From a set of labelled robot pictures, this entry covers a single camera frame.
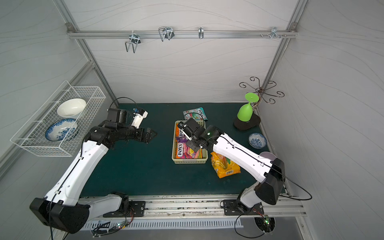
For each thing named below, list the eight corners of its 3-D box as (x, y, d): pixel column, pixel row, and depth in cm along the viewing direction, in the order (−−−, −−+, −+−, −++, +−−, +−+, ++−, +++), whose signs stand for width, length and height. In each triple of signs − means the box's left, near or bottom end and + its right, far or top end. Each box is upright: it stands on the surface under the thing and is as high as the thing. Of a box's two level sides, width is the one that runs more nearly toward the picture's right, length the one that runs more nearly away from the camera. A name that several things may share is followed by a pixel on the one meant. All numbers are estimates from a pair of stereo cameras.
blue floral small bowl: (250, 148, 99) (253, 144, 95) (247, 137, 105) (249, 133, 101) (265, 148, 99) (268, 144, 95) (261, 137, 105) (264, 133, 101)
